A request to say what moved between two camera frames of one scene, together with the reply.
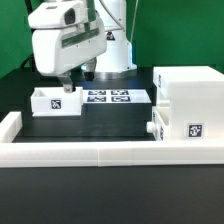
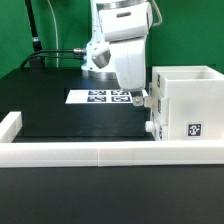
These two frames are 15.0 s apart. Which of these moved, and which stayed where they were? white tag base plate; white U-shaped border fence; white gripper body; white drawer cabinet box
Moved: white gripper body
Stayed: white drawer cabinet box; white tag base plate; white U-shaped border fence
